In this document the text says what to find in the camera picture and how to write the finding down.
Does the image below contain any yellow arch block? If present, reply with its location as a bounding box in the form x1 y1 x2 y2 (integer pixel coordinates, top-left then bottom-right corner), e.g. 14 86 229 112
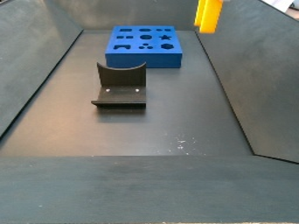
194 0 223 34

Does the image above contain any blue foam shape board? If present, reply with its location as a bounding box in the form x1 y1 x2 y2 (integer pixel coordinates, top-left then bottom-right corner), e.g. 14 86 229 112
106 25 183 68

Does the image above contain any black curved bracket stand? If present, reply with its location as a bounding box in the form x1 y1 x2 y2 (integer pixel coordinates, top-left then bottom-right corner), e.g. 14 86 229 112
91 64 146 108

